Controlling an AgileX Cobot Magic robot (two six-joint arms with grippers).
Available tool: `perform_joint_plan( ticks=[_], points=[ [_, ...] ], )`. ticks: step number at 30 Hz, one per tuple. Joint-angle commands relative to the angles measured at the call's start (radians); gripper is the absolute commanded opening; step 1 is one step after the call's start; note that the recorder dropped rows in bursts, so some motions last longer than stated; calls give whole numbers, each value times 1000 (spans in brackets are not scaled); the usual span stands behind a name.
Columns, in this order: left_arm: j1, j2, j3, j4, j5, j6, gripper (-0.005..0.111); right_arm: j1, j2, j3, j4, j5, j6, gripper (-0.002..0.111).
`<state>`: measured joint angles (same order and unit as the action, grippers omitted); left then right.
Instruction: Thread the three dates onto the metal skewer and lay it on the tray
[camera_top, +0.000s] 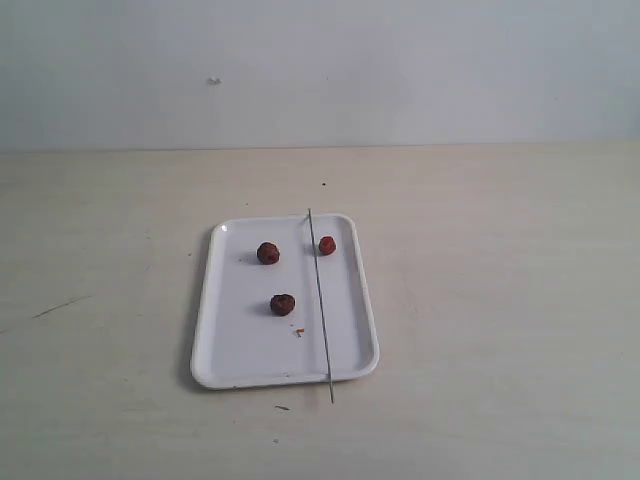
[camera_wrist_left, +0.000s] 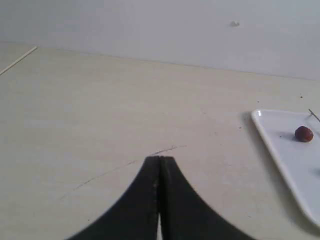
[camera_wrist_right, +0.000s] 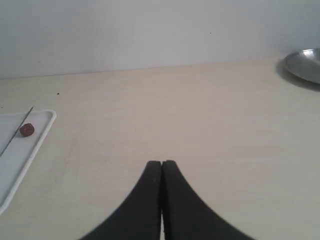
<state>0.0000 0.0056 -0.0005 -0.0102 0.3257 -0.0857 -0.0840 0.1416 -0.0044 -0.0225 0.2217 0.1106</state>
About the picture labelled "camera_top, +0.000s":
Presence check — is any thin metal skewer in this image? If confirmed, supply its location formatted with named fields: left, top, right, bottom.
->
left=307, top=207, right=335, bottom=405

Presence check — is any white rectangular plastic tray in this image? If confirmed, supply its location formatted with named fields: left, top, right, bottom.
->
left=190, top=214, right=380, bottom=390

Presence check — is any dark red date fruit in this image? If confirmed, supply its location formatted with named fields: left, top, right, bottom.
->
left=270, top=294, right=296, bottom=316
left=256, top=242, right=280, bottom=265

